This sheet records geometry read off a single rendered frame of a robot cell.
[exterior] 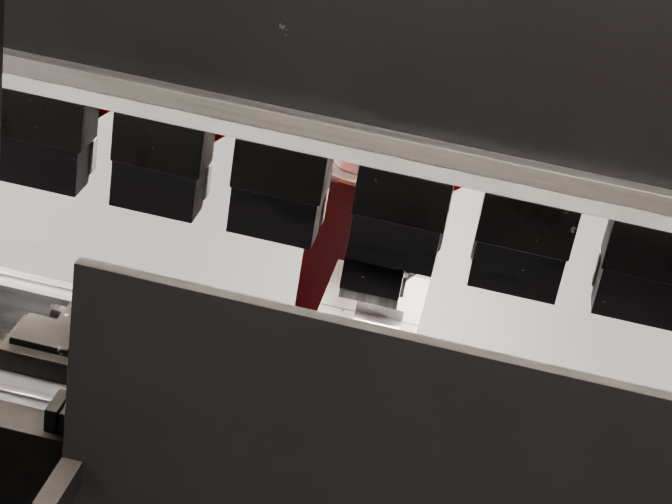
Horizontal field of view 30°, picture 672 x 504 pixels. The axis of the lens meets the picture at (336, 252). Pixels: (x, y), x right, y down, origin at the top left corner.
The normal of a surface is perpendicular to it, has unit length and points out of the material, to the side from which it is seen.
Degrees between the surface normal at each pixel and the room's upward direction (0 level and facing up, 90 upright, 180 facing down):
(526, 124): 90
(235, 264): 0
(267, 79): 90
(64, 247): 0
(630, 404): 90
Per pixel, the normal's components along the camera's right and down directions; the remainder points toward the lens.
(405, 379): -0.18, 0.43
